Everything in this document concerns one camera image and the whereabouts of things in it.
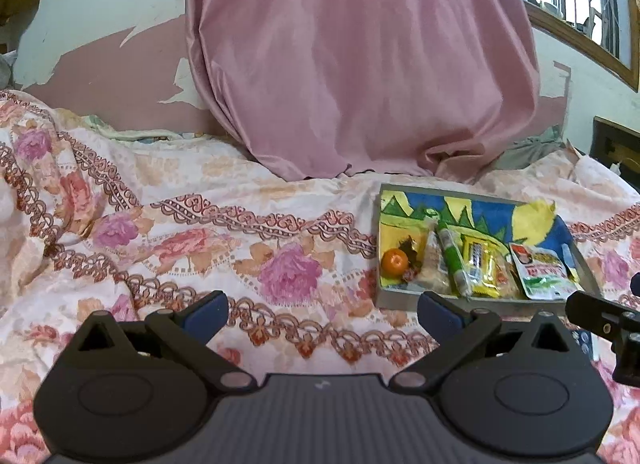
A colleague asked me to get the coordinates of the gold snack packet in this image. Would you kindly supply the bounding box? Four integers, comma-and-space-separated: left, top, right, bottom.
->
460, 236, 502, 298

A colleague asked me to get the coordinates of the green stick packet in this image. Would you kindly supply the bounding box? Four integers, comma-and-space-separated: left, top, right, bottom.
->
434, 218, 474, 298

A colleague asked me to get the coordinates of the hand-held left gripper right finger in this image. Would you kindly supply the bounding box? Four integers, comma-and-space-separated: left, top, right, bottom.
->
390, 290, 583, 391

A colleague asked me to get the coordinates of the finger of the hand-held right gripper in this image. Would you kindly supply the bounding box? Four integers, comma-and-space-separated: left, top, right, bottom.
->
566, 291, 640, 386

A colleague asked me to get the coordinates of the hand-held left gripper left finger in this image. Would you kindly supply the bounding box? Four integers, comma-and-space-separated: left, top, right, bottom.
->
64, 290, 257, 391

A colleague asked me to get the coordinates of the pink cloth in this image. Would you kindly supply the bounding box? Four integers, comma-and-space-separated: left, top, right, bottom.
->
184, 0, 544, 183

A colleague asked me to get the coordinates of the small orange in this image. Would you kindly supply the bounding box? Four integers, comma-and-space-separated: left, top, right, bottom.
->
380, 247, 411, 278

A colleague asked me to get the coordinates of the floral blanket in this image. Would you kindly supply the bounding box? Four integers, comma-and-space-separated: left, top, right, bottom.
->
0, 89, 640, 464

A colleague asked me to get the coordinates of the clear snack packet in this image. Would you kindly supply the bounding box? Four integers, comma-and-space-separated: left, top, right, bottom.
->
416, 223, 454, 296

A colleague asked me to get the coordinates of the cartoon print tray box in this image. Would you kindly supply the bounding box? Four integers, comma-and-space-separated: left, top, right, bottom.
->
375, 182, 602, 316

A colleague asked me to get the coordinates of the grey cloth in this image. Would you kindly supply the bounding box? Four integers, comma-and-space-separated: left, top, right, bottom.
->
497, 126, 567, 171

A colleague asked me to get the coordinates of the white green snack packet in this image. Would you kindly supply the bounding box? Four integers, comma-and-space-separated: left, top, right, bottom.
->
508, 242, 584, 301

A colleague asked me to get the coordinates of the dark wooden furniture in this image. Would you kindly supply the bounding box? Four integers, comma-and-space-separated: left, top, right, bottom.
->
592, 116, 640, 181

